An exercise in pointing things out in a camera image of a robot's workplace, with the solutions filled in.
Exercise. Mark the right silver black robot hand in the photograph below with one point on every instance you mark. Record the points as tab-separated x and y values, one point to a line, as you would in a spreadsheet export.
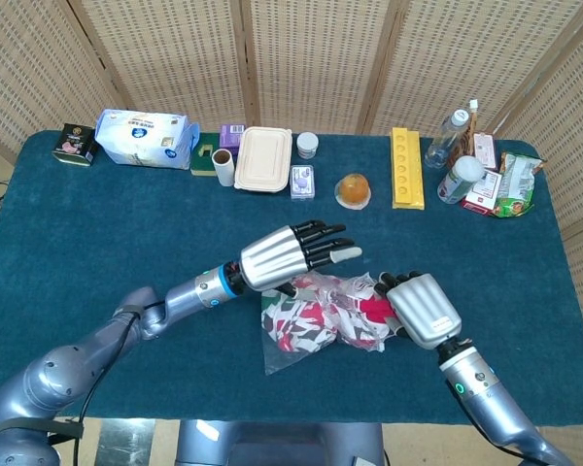
422	310

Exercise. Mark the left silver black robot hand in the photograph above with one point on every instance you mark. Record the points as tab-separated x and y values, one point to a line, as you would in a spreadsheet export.
272	257

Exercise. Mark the red white green patterned garment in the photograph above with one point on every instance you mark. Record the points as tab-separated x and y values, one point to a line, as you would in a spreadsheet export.
301	320

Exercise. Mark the clear plastic zip bag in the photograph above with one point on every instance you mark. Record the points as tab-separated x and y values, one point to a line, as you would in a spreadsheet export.
284	359

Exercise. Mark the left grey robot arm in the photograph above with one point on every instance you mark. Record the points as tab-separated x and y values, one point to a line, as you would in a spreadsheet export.
53	378

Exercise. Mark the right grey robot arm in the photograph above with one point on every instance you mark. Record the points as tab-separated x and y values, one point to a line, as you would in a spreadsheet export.
490	403

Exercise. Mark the green snack bag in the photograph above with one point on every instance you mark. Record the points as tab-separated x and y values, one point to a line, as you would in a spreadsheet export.
517	187

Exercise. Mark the beige lidded lunch box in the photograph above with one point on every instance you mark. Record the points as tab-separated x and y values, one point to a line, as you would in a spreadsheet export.
263	159

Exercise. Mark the white cardboard paper roll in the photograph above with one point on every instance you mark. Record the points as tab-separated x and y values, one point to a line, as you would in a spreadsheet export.
224	170

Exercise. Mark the orange jelly cup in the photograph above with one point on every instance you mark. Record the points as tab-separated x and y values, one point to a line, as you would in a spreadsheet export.
353	190

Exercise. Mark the small white lidded jar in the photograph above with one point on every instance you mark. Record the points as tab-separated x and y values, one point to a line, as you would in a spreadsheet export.
307	144

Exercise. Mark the green yellow sponge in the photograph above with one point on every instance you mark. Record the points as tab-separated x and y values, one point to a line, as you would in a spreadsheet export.
203	156

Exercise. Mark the small purple box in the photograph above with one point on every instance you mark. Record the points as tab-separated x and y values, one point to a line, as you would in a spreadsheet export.
231	137

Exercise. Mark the red white carton box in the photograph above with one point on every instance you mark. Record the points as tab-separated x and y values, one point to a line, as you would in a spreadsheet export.
483	194

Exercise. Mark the white-capped green bottle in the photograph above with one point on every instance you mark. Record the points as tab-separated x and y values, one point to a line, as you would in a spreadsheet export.
459	182

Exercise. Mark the yellow block with round holes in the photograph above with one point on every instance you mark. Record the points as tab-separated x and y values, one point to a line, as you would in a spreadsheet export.
408	170

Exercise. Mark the dark blue table cloth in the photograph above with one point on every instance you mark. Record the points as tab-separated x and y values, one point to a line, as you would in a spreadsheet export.
126	233

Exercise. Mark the clear plastic water bottle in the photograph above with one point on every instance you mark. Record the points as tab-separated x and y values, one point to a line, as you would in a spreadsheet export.
442	143

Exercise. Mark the pink white carton box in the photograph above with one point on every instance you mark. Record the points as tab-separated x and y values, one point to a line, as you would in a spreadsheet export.
485	149

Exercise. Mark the white blue tissue pack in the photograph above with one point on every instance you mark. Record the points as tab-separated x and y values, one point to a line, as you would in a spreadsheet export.
141	138

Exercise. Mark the brown pouch with white cap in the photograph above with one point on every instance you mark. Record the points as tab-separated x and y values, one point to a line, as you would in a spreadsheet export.
466	138

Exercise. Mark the grey robot torso base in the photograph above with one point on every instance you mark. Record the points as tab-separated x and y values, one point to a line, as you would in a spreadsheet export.
282	444

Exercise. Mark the woven bamboo folding screen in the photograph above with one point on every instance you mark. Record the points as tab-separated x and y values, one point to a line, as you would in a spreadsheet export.
316	58

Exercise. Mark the dark green tin can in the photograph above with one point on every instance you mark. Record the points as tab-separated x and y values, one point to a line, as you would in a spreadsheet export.
74	144

